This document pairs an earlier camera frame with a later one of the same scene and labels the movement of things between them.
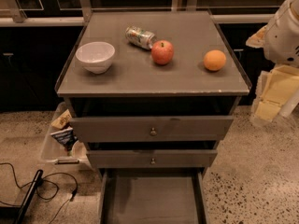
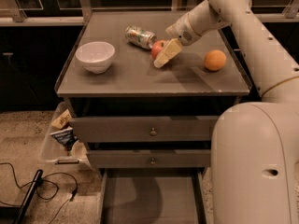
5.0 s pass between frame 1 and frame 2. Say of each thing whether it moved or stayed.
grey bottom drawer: stayed
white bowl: stayed
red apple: stayed
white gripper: moved
